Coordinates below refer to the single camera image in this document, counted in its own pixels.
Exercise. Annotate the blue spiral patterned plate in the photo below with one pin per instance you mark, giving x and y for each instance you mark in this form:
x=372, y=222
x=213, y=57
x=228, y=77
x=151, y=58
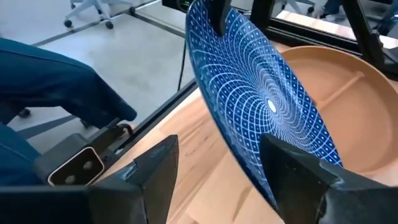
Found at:
x=248, y=93

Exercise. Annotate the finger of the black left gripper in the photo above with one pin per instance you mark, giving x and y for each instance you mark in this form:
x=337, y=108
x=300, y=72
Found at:
x=263, y=14
x=221, y=15

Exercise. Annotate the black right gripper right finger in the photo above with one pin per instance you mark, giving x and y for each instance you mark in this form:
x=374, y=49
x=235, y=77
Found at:
x=311, y=193

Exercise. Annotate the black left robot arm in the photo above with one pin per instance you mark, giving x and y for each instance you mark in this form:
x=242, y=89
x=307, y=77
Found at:
x=363, y=34

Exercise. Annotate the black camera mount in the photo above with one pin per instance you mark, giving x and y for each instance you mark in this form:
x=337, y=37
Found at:
x=59, y=149

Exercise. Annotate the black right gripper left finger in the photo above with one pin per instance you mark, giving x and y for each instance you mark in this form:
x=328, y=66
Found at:
x=149, y=186

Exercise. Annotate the black box green light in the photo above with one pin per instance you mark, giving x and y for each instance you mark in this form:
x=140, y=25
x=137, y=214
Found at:
x=174, y=3

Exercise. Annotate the person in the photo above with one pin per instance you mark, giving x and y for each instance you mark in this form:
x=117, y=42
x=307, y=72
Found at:
x=46, y=81

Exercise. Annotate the white office chair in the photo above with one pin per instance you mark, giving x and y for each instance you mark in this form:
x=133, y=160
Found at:
x=109, y=25

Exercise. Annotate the silver rimmed table camera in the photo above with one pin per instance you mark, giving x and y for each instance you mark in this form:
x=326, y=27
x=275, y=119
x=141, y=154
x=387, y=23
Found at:
x=76, y=166

